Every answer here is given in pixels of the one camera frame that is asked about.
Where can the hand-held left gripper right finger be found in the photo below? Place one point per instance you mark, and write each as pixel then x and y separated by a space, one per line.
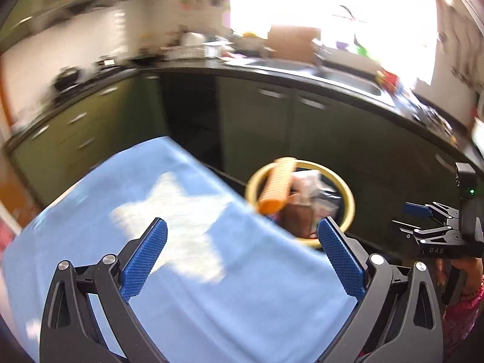
pixel 340 257

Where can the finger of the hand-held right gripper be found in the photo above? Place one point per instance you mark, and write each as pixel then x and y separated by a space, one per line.
pixel 416 208
pixel 406 227

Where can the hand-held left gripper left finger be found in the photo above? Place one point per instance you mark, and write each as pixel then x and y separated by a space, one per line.
pixel 145 257

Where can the clear plastic wrapper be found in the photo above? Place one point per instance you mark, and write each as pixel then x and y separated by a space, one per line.
pixel 321 196

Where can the yellow rim trash bin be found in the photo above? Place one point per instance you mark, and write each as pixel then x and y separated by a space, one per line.
pixel 252 187

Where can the person's right hand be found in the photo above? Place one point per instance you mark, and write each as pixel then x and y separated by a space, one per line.
pixel 474 274

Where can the blue star tablecloth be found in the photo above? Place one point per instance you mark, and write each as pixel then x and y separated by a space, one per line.
pixel 245 291

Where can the red box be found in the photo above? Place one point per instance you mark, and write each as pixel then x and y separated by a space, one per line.
pixel 387 79

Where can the steel sink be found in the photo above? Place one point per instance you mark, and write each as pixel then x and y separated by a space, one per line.
pixel 340 77

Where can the green lower cabinets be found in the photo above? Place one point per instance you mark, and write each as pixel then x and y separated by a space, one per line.
pixel 264 121

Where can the green cabinets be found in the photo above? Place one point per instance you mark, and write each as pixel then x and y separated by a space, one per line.
pixel 264 121
pixel 19 26

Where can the gas stove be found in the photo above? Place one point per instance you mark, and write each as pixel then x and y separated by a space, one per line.
pixel 98 79

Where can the black wok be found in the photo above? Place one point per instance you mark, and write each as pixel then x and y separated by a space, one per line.
pixel 66 79

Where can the black kitchen countertop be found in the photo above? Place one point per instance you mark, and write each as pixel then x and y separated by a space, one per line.
pixel 264 70

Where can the wooden cutting board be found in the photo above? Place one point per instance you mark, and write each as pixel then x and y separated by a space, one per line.
pixel 291 41

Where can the tall steel faucet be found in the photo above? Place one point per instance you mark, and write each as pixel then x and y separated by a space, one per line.
pixel 348 11

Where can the white dish rack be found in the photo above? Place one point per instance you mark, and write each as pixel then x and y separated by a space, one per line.
pixel 189 51

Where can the steel range hood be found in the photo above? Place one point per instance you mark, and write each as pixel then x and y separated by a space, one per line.
pixel 75 3

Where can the green upper cabinets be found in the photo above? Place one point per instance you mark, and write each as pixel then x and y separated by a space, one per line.
pixel 19 26

